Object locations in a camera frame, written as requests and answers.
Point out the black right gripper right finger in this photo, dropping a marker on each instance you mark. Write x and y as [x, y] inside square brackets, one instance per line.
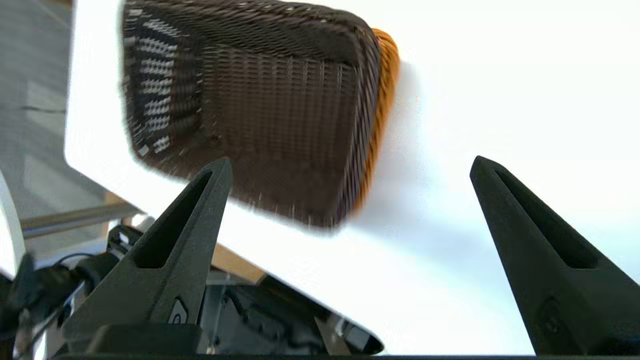
[560, 280]

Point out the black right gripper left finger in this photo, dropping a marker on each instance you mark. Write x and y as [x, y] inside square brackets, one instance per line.
[172, 260]

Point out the dark brown wicker basket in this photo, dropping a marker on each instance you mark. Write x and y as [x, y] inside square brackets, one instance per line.
[275, 100]

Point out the orange wicker basket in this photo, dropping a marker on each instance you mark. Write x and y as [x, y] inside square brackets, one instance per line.
[385, 90]

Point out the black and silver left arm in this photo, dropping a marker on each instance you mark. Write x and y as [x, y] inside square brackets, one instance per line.
[55, 280]

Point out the grey metal table bar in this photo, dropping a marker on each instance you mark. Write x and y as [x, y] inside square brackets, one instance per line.
[75, 220]

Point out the black robot chassis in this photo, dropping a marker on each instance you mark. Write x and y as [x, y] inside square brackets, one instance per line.
[270, 320]

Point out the white curved robot cover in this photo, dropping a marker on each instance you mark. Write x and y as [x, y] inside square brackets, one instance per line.
[10, 230]

